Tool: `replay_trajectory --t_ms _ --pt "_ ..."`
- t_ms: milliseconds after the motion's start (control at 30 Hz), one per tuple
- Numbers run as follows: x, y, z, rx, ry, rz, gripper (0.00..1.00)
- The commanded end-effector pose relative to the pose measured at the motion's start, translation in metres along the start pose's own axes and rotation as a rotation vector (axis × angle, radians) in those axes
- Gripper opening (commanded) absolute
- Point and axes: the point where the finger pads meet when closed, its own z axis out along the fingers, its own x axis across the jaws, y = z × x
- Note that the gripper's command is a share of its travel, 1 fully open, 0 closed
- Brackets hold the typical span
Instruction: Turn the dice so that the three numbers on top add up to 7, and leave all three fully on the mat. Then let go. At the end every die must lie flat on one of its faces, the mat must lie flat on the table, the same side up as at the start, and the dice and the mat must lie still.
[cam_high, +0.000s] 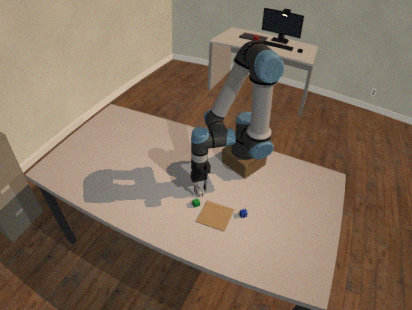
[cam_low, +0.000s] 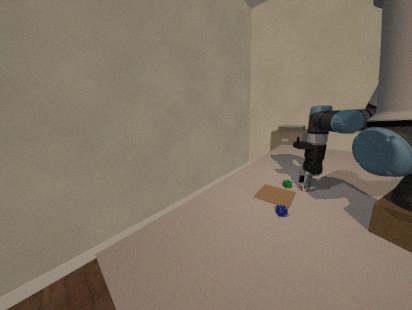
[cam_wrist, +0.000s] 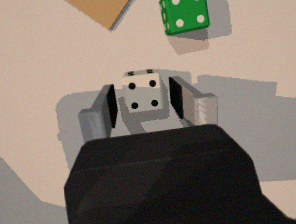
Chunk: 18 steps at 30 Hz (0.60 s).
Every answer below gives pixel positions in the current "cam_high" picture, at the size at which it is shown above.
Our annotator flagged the green die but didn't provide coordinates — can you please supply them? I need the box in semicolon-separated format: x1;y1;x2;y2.
192;198;200;207

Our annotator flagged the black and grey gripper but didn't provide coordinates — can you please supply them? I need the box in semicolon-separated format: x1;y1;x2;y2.
191;152;211;194

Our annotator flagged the blue die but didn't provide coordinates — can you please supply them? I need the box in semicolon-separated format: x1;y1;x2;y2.
239;209;248;218

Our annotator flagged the tan square mat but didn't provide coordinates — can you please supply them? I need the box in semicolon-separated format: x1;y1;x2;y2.
196;201;234;231

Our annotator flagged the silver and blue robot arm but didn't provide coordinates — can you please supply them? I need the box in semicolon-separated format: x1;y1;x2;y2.
191;40;284;160

